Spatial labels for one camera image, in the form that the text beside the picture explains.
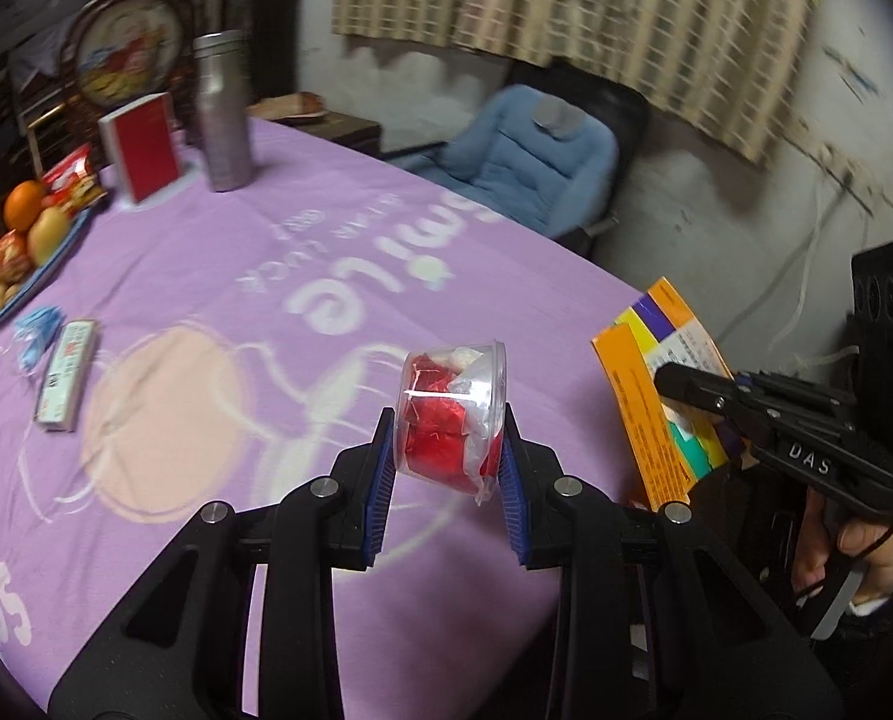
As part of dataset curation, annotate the red snack packet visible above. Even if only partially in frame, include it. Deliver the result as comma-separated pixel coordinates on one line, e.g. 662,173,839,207
41,144,106,207

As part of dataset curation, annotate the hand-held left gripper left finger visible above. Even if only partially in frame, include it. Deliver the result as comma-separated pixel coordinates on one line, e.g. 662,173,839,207
47,406,398,720

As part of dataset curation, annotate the dark wooden side table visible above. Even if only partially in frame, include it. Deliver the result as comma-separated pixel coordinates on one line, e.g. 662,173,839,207
247,94,383,160

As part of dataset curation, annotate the round framed embroidery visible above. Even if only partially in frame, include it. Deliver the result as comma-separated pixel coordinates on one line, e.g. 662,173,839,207
67,0,196,117

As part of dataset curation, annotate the blue cushioned chair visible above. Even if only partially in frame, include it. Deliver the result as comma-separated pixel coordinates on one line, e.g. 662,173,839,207
401,85,620,237
382,60,653,256

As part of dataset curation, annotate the light blue wrapper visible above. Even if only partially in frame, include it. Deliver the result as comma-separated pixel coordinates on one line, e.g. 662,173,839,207
13,305,65,376

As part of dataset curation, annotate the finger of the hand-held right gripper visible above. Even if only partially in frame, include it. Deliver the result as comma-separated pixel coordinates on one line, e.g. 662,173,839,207
735,371,853,422
654,364,774,452

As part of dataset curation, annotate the person's right hand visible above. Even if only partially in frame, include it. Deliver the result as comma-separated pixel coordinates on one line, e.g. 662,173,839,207
791,489,893,605

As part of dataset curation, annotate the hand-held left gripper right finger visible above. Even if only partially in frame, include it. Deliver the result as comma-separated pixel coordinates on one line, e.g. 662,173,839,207
495,406,844,720

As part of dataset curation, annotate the blue plate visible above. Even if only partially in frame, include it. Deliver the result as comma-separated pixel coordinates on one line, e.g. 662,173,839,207
0,206,94,337

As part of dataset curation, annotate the tan wrapped bundle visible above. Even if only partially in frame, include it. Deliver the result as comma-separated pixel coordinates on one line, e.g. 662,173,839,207
266,92,327,121

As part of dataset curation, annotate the red and white box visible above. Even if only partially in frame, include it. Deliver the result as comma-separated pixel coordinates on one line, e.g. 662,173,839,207
97,92,181,205

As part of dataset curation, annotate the clear plastic cup red foil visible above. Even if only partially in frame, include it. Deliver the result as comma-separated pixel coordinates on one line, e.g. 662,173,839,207
392,340,511,507

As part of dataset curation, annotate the orange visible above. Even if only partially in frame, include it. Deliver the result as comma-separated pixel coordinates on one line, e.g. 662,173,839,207
4,180,49,232

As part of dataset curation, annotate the person's right forearm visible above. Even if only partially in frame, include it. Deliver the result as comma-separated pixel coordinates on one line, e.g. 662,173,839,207
806,592,893,720

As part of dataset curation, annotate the checked curtain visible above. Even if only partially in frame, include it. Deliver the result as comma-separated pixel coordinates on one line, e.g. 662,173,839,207
332,0,822,164

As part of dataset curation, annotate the small white flat box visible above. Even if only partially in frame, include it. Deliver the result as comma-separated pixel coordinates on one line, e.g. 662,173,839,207
34,320,101,432

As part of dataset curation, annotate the apple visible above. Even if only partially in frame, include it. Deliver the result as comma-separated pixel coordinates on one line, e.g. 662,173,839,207
26,206,71,265

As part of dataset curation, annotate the orange and yellow cardboard box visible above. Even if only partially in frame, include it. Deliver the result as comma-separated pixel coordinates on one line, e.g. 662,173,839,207
591,277,739,507

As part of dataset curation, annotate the silver metal bottle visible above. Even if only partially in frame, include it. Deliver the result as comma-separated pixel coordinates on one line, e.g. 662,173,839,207
191,30,254,192

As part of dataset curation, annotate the red wrapped pastry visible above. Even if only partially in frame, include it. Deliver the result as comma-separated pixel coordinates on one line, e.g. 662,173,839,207
0,231,31,282

